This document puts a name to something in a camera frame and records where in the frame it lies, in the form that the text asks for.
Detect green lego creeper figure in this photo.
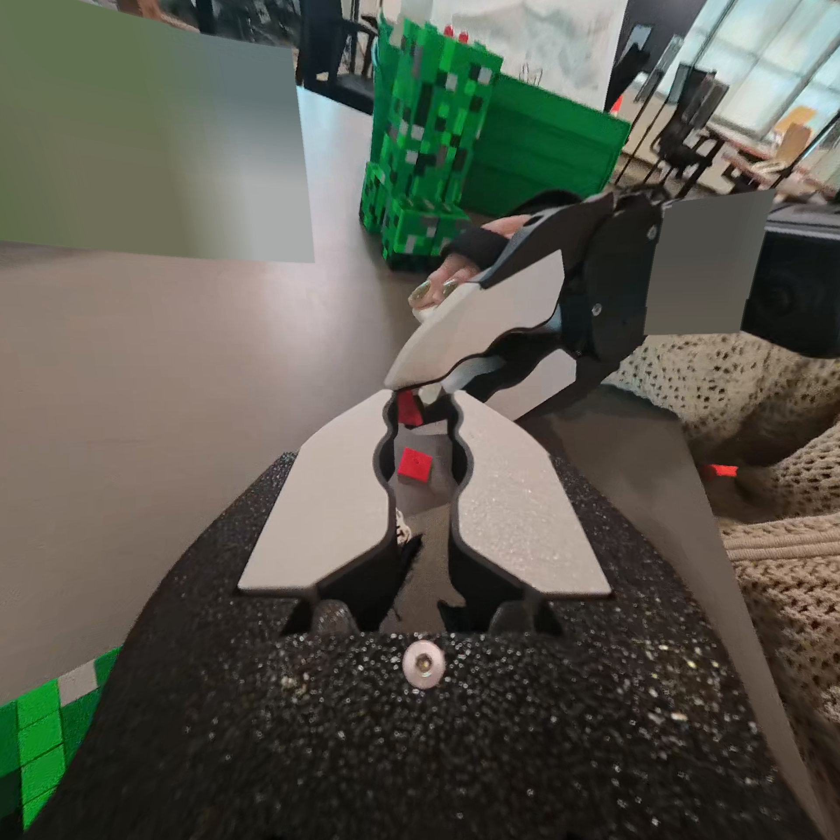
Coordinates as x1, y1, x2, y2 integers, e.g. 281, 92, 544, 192
359, 16, 505, 270

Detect black office chair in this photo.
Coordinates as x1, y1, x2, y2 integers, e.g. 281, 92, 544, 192
295, 0, 378, 112
656, 62, 729, 191

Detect person's right hand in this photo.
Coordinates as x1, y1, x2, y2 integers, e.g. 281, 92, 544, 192
408, 215, 532, 322

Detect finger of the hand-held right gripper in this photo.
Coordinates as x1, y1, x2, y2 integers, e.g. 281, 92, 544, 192
382, 249, 568, 395
416, 346, 581, 422

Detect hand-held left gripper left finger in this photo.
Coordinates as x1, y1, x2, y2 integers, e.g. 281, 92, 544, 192
236, 390, 424, 598

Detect wooden desk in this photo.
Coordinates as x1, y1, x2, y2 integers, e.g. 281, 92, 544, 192
715, 125, 840, 198

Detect white paper sheets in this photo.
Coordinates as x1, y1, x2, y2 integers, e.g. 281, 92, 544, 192
387, 0, 630, 112

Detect person's right forearm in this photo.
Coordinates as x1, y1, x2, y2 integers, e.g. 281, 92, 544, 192
604, 331, 840, 473

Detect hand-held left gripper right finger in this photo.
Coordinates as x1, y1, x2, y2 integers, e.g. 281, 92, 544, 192
448, 392, 614, 599

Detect green plastic bin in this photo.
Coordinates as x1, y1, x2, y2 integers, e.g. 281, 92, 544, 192
375, 16, 632, 221

